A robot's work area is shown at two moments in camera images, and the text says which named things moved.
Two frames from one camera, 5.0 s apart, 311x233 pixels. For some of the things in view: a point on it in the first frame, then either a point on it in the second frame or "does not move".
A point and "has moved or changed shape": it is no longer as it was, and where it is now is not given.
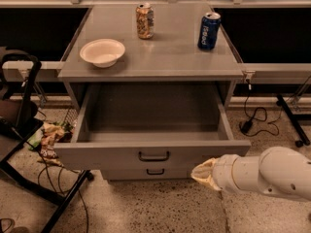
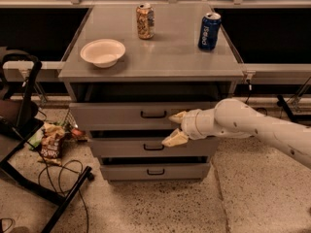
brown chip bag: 51,134 does not move
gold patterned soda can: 145,20 does not move
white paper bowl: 102,52 does not move
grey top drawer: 148,127 has moved or changed shape
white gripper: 223,173 -> 190,124
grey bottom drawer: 146,171 does not move
